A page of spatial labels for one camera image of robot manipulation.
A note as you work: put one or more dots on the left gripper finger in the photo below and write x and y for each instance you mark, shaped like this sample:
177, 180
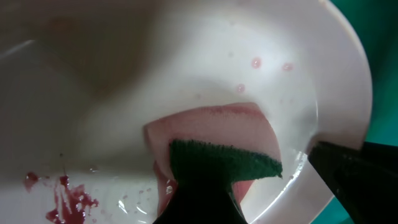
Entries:
198, 203

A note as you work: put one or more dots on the teal plastic tray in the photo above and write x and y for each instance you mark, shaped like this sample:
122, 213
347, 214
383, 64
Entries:
375, 22

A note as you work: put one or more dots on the white plate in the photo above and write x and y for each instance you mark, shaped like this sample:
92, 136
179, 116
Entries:
80, 79

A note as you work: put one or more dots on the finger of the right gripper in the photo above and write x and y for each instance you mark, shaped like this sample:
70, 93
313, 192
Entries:
364, 181

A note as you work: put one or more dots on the green sponge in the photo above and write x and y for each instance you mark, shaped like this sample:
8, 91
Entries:
231, 143

